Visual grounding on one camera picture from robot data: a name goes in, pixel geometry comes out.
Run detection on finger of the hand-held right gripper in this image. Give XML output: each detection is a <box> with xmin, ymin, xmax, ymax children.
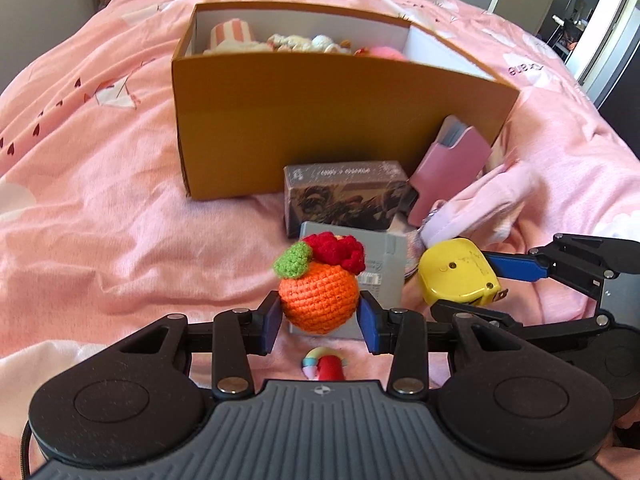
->
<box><xmin>430</xmin><ymin>299</ymin><xmax>617</xmax><ymax>342</ymax></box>
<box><xmin>482</xmin><ymin>232</ymin><xmax>640</xmax><ymax>311</ymax></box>

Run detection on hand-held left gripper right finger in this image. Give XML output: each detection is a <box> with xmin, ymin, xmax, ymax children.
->
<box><xmin>358</xmin><ymin>291</ymin><xmax>533</xmax><ymax>397</ymax></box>

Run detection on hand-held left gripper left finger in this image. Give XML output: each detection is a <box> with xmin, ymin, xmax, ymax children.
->
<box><xmin>112</xmin><ymin>291</ymin><xmax>285</xmax><ymax>397</ymax></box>

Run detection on orange crochet fruit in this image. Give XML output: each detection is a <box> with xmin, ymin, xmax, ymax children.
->
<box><xmin>272</xmin><ymin>231</ymin><xmax>366</xmax><ymax>335</ymax></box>

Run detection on grey box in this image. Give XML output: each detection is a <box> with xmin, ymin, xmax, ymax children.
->
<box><xmin>289</xmin><ymin>221</ymin><xmax>408</xmax><ymax>340</ymax></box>

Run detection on yellow tape measure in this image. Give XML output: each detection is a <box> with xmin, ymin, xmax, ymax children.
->
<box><xmin>418</xmin><ymin>239</ymin><xmax>508</xmax><ymax>307</ymax></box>

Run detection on pink fabric pouch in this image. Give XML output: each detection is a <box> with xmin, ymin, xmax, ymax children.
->
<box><xmin>417</xmin><ymin>157</ymin><xmax>536</xmax><ymax>261</ymax></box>

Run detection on orange cardboard box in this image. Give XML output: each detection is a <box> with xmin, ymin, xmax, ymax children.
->
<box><xmin>171</xmin><ymin>2</ymin><xmax>521</xmax><ymax>201</ymax></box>

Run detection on pink striped plush toy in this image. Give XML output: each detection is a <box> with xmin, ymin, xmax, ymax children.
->
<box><xmin>202</xmin><ymin>19</ymin><xmax>271</xmax><ymax>55</ymax></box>

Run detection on small red figure toy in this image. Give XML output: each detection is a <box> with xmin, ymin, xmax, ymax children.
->
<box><xmin>301</xmin><ymin>346</ymin><xmax>347</xmax><ymax>382</ymax></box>

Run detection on pink card holder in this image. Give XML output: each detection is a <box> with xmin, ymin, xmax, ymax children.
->
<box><xmin>407</xmin><ymin>115</ymin><xmax>493</xmax><ymax>227</ymax></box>

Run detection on dark printed card box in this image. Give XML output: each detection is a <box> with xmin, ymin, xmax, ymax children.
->
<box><xmin>283</xmin><ymin>161</ymin><xmax>416</xmax><ymax>239</ymax></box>

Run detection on black cabinet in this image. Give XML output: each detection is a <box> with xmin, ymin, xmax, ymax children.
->
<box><xmin>597</xmin><ymin>72</ymin><xmax>640</xmax><ymax>153</ymax></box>

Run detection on pink printed blanket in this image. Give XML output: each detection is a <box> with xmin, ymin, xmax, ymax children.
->
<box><xmin>0</xmin><ymin>0</ymin><xmax>640</xmax><ymax>480</ymax></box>

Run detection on pink pompom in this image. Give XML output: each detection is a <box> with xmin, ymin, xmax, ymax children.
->
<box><xmin>355</xmin><ymin>46</ymin><xmax>407</xmax><ymax>62</ymax></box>

